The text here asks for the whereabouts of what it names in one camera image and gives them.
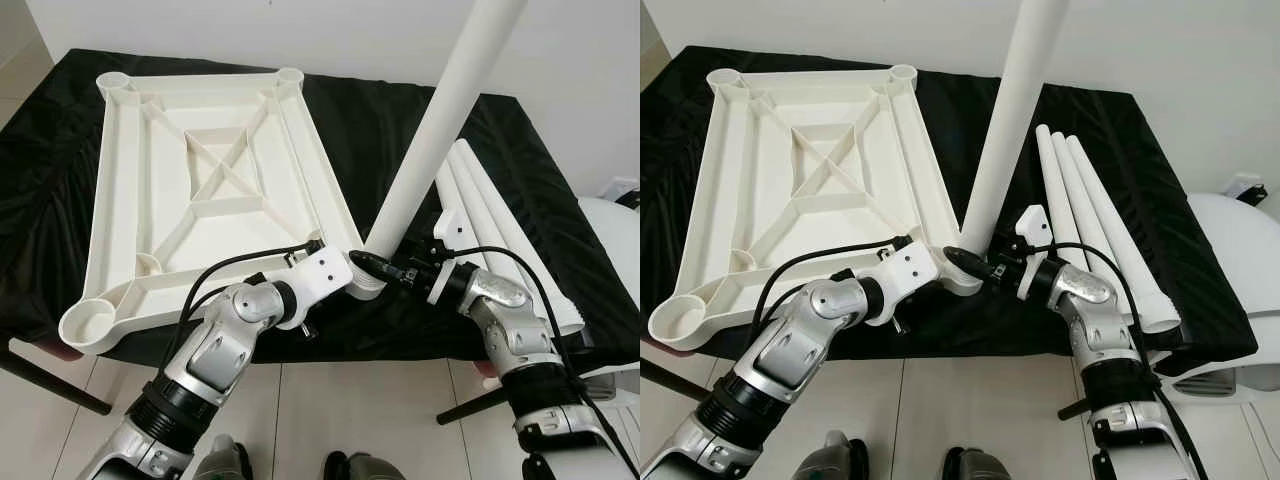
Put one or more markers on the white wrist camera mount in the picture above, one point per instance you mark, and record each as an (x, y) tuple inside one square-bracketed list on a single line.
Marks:
[(1030, 225), (447, 230), (322, 270), (910, 267)]

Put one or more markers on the white plastic table top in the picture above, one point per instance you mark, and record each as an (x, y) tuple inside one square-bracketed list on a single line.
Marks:
[(715, 200), (120, 200)]

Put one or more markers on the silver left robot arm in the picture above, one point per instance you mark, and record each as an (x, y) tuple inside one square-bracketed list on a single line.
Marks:
[(800, 345), (215, 350)]

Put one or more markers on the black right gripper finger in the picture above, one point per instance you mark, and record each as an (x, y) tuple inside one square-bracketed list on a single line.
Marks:
[(375, 265), (968, 261)]

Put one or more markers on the grey robot left foot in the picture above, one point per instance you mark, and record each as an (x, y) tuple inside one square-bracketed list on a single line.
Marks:
[(222, 460), (838, 458)]

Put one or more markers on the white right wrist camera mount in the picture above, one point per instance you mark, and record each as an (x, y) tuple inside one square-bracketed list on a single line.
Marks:
[(1030, 225), (447, 230)]

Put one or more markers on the black cloth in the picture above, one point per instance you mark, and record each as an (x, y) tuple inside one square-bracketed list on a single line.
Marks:
[(1150, 180), (40, 170)]

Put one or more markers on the grey robot foot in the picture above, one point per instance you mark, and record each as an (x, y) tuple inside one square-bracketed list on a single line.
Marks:
[(365, 468), (838, 458), (978, 466), (222, 460)]

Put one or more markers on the grey robot right foot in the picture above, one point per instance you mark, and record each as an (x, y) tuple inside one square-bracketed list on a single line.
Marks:
[(365, 468), (978, 466)]

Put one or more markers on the black power plug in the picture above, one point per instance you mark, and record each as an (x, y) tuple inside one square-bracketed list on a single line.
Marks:
[(1258, 195), (631, 199)]

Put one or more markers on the white wall socket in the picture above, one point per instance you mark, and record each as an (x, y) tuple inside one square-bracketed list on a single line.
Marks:
[(1242, 182), (622, 187)]

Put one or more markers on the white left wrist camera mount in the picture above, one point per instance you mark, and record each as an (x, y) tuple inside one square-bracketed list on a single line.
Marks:
[(910, 267), (322, 270)]

